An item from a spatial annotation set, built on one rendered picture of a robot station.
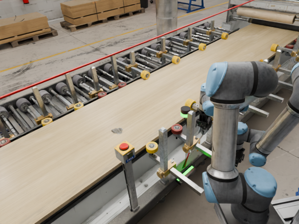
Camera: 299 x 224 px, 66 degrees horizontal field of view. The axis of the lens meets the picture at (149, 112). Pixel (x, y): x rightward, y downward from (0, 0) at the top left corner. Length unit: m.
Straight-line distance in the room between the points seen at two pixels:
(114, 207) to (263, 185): 0.99
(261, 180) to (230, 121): 0.26
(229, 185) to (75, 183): 0.87
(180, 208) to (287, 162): 1.29
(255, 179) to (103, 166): 0.88
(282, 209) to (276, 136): 0.37
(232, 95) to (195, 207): 1.67
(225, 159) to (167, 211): 1.48
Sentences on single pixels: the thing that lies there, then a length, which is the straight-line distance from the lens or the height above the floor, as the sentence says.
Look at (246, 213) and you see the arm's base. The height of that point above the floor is 1.11.
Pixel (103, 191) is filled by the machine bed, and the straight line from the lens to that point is 1.55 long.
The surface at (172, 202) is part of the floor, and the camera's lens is 2.33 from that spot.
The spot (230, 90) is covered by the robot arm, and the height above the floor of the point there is 1.59.
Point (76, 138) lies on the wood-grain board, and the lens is 1.71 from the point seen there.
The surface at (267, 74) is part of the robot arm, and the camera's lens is 0.82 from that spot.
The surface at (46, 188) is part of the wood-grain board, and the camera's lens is 1.49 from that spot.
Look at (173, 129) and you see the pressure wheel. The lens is 1.64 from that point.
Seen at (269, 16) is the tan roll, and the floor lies 1.05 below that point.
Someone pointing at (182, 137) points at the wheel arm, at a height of 0.86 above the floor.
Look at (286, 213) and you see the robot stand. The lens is 1.32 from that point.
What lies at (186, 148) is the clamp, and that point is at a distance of 1.57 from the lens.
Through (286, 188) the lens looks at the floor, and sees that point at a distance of 2.68.
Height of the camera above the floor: 1.99
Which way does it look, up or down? 37 degrees down
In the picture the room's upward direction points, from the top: 4 degrees counter-clockwise
